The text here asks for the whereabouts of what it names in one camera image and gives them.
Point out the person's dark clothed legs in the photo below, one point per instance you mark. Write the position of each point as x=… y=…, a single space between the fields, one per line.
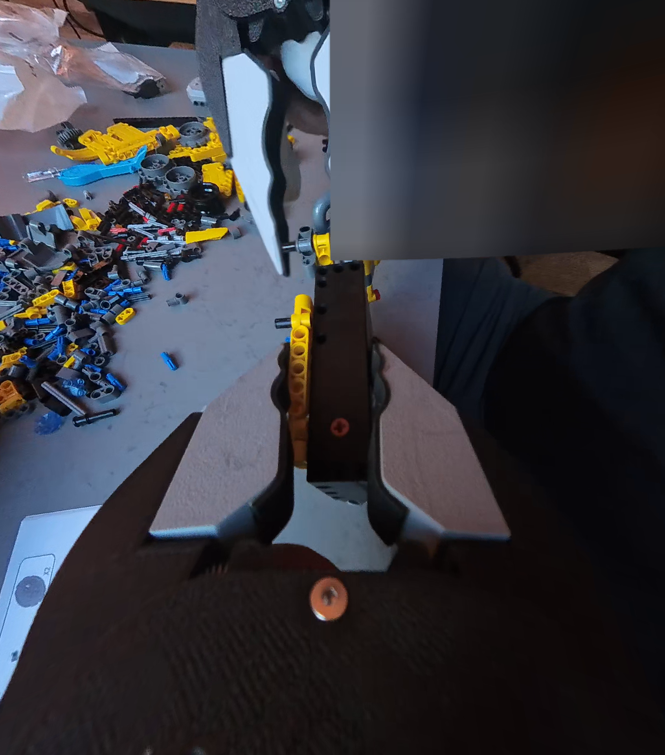
x=574 y=413

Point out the grey wheel hub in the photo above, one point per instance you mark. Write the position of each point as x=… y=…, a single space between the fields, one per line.
x=182 y=178
x=154 y=166
x=194 y=133

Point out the instruction booklet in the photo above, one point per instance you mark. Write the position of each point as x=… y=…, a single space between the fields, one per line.
x=14 y=590

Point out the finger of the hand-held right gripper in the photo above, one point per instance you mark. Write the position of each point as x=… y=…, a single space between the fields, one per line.
x=324 y=82
x=250 y=130

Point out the yellow black toy vehicle model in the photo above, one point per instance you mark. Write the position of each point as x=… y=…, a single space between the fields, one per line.
x=338 y=365

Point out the heap of yellow beams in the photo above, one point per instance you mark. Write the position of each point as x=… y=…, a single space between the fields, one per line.
x=108 y=141

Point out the pile of small building pieces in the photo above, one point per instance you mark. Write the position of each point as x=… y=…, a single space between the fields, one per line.
x=73 y=283

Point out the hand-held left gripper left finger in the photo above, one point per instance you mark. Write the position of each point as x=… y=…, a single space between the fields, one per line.
x=220 y=460

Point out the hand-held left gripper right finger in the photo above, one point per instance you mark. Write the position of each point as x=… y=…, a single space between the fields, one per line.
x=438 y=466

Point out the black gear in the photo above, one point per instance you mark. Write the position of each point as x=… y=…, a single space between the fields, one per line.
x=66 y=135

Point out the grey elbow connector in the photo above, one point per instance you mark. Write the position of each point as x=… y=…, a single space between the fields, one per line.
x=178 y=299

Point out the grey battery box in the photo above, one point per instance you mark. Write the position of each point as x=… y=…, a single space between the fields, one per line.
x=196 y=93

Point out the translucent blue round piece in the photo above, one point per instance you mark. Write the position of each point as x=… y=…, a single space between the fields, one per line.
x=48 y=423
x=76 y=386

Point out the clear plastic bag white label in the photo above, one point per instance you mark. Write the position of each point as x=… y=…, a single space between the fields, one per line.
x=8 y=88

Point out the clear transparent pin piece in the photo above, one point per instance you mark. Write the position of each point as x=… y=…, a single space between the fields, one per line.
x=43 y=174

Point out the light blue brick separator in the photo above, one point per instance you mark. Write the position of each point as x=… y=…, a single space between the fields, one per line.
x=88 y=175

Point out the grey desk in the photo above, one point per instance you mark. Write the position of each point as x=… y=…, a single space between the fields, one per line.
x=203 y=354

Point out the long black beam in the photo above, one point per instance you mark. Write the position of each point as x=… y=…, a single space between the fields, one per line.
x=150 y=122

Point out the black tyre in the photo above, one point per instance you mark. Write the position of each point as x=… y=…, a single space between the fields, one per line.
x=206 y=197

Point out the long black pin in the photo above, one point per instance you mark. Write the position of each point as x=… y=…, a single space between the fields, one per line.
x=95 y=417

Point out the clear plastic bag black piece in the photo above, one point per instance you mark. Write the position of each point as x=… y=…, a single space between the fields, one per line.
x=114 y=65

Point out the single blue pin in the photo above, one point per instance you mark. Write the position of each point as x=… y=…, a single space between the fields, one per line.
x=169 y=360

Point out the yellow wedge panel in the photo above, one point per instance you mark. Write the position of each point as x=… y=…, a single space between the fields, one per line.
x=206 y=235

